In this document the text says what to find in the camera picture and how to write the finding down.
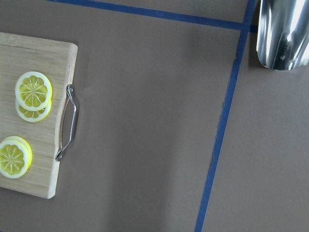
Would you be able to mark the wooden cutting board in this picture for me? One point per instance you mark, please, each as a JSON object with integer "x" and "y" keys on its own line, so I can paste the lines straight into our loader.
{"x": 56, "y": 60}

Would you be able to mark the lemon slice stack top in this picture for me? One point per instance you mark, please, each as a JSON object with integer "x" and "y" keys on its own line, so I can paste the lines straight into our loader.
{"x": 33, "y": 91}

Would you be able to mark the metal board handle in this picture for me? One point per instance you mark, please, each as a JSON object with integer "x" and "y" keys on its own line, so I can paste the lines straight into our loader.
{"x": 73, "y": 125}

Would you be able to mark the lemon slice lower of stack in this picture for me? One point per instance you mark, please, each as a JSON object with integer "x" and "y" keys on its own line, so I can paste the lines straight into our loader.
{"x": 33, "y": 116}

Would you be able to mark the metal scoop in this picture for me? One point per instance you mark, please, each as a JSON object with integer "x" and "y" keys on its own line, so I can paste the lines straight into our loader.
{"x": 283, "y": 34}

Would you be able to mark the lemon slice near handle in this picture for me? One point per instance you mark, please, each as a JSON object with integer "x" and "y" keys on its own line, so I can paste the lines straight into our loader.
{"x": 15, "y": 157}

